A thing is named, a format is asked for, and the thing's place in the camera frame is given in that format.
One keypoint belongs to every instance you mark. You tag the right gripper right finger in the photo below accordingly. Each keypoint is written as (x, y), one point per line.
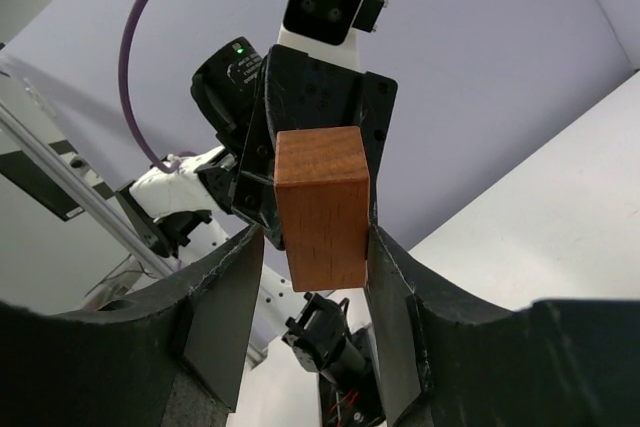
(448, 358)

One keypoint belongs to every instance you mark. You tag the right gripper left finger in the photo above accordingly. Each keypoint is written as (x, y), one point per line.
(171, 354)

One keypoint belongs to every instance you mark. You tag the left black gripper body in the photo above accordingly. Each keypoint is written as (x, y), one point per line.
(249, 98)

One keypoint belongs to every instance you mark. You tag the orange arch block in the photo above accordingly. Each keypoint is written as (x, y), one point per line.
(322, 190)

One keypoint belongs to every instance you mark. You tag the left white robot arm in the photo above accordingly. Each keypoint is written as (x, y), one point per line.
(169, 206)

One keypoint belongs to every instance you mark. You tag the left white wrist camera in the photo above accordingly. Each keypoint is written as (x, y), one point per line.
(327, 30)

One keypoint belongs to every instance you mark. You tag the aluminium mounting rail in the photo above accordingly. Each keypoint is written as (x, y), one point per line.
(63, 175)

